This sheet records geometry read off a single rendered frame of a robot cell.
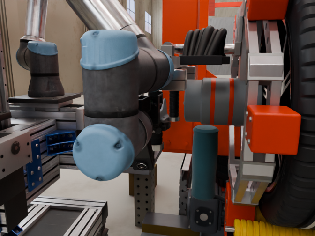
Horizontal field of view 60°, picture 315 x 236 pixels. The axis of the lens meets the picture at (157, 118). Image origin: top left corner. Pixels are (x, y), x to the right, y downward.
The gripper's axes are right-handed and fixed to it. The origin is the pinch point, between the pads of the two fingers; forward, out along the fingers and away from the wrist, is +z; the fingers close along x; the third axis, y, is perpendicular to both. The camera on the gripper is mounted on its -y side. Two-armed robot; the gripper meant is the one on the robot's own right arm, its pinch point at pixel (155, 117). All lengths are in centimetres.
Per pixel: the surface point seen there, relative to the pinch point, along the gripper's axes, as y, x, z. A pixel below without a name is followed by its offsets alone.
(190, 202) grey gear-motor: -47, -6, 43
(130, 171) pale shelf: -40, 24, 56
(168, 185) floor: -83, 17, 132
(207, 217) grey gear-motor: -51, -14, 41
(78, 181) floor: -83, 90, 125
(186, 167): -44, -1, 76
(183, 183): -52, 0, 73
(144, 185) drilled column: -56, 23, 75
